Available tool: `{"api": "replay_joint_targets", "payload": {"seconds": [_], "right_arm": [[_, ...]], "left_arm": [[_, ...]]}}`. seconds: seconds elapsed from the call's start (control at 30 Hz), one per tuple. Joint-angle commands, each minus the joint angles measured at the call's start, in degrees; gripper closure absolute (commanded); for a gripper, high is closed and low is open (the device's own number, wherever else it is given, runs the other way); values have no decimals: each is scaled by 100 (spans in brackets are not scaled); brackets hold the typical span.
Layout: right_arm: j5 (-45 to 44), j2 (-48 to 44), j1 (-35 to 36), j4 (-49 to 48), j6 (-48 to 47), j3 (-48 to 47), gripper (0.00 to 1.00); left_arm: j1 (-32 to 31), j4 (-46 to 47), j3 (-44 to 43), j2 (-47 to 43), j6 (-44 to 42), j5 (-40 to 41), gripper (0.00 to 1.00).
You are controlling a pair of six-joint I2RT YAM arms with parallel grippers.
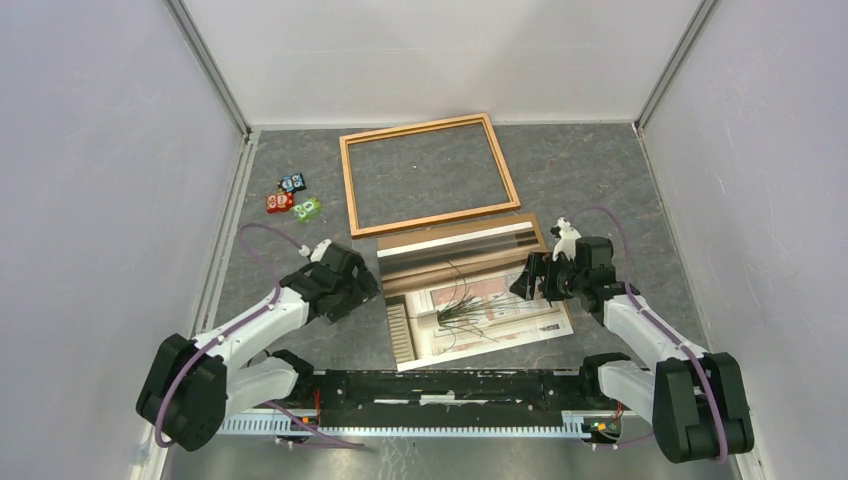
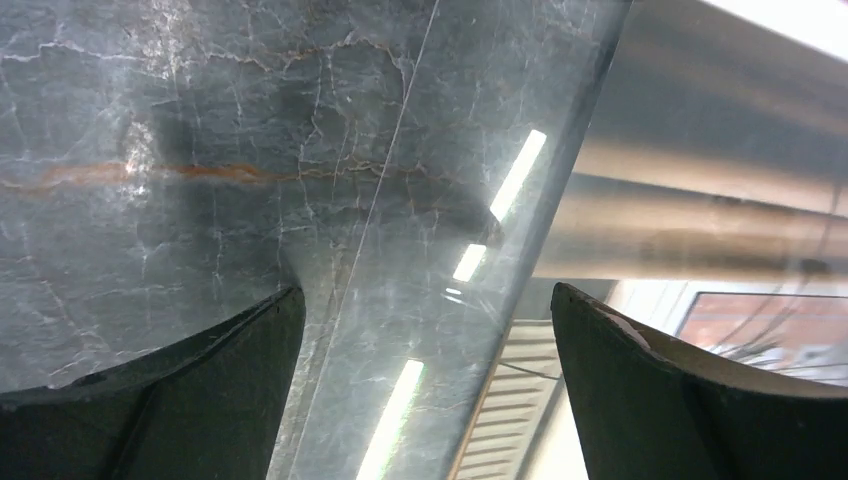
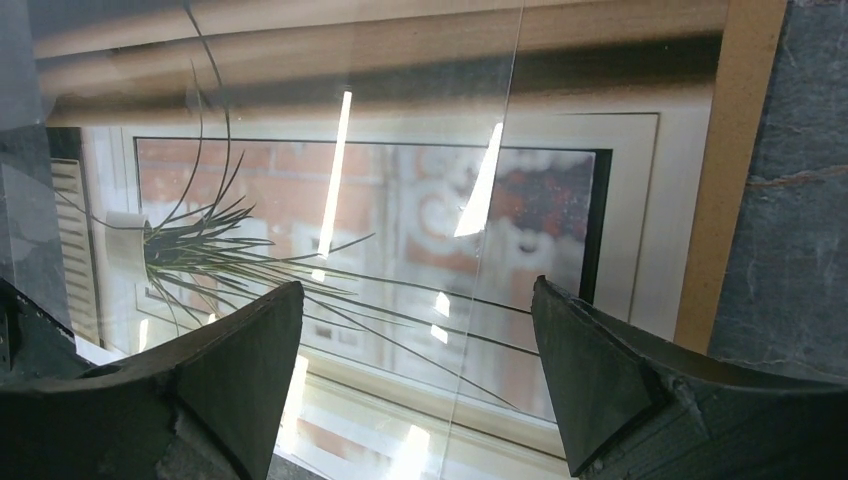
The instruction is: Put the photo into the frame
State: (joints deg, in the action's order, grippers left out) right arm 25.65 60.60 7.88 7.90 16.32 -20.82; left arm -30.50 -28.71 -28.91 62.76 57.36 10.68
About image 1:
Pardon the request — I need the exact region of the wooden picture frame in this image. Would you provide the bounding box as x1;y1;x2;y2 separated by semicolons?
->
339;113;521;238

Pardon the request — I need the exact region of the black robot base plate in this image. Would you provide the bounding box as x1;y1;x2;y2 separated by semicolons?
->
279;369;618;428

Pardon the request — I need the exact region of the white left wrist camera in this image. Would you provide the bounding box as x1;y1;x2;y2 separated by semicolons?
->
298;239;332;262

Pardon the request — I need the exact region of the aluminium toothed rail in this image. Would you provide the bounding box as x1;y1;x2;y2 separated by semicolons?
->
218;409;620;441

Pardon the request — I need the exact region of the blue toy block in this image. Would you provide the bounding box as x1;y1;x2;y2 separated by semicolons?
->
277;173;307;193

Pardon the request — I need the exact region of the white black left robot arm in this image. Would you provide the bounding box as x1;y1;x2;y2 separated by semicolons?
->
135;240;380;451

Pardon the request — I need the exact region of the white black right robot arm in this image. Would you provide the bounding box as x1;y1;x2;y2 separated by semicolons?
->
510;237;755;463

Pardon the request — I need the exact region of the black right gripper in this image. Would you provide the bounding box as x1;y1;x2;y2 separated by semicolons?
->
508;252;586;302

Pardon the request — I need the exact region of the red toy block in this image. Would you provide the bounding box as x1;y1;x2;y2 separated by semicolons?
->
265;191;295;214

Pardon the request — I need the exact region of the glossy plant photo print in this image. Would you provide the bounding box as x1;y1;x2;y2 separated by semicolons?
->
377;221;575;373

